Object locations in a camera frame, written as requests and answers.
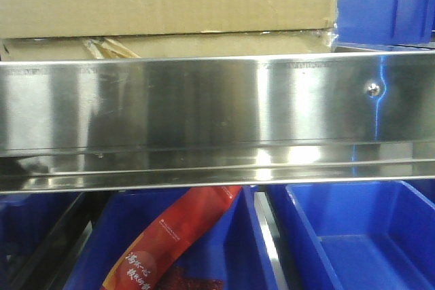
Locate brown cardboard carton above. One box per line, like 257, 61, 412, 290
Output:
1, 0, 337, 61

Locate steel shelf divider bar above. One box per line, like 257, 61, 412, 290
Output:
254, 192, 289, 290

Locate blue bin with red bag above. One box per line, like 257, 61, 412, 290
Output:
64, 186, 277, 289

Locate red snack bag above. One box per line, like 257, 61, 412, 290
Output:
101, 185, 242, 289

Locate empty blue bin lower right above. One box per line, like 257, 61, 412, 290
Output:
266, 181, 434, 289

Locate blue bin lower left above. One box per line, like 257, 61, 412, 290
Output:
1, 192, 78, 268

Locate blue bin upper right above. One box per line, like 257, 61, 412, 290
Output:
337, 0, 434, 45

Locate stainless steel shelf rail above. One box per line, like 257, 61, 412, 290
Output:
1, 51, 434, 194

